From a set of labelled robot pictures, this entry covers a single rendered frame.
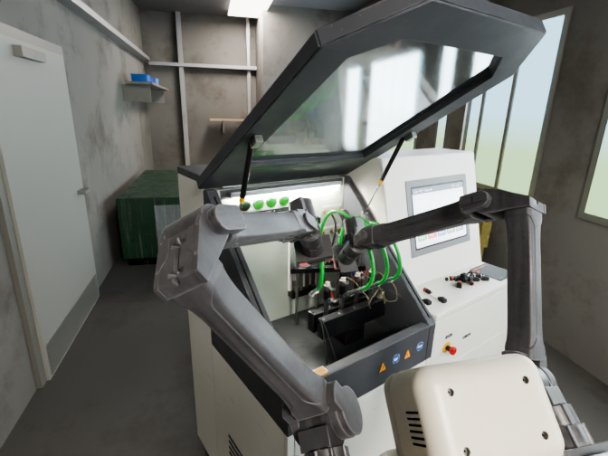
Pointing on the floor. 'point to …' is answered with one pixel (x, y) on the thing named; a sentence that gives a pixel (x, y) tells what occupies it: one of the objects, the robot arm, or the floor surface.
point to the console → (418, 161)
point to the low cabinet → (147, 213)
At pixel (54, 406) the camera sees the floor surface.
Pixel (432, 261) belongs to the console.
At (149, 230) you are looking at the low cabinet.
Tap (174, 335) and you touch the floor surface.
